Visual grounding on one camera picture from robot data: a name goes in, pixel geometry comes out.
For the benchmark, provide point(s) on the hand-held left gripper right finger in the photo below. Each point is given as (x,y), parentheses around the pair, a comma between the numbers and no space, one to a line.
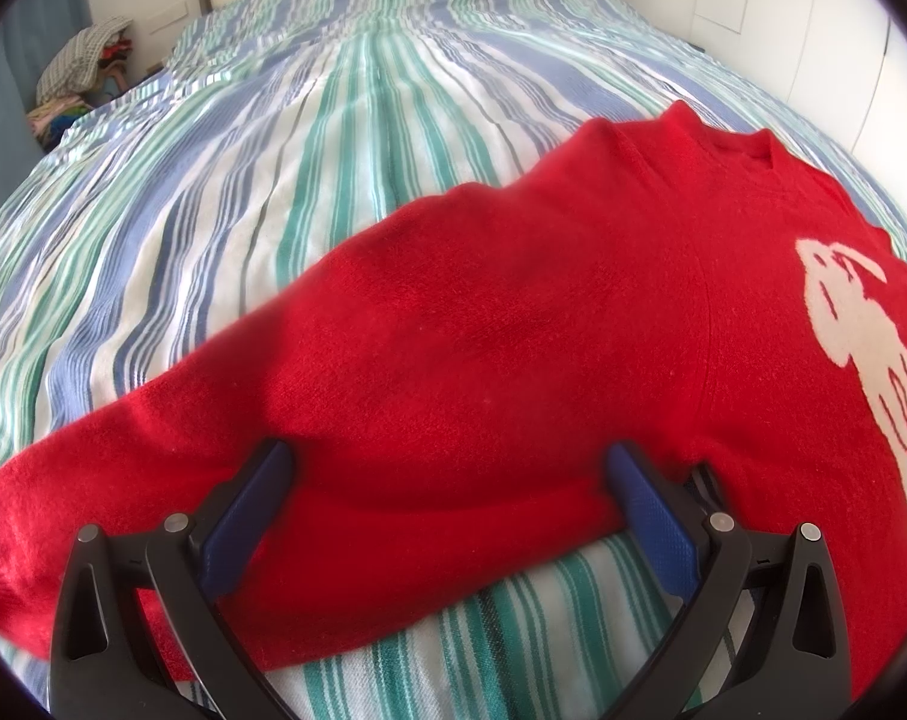
(659,525)

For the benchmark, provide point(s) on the pile of folded clothes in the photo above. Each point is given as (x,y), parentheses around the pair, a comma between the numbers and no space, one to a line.
(82,64)

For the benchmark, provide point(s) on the red knit sweater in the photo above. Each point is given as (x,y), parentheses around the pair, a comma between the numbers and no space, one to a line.
(498,330)

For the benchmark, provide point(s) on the blue curtain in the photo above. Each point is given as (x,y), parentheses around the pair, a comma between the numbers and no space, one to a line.
(18,67)

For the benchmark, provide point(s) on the striped bed sheet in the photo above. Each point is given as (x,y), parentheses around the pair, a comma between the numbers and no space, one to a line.
(310,165)

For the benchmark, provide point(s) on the white wall switch plate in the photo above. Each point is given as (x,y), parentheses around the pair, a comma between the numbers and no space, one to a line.
(174,19)

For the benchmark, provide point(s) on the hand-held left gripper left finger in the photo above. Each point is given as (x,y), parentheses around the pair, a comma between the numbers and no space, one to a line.
(247,510)

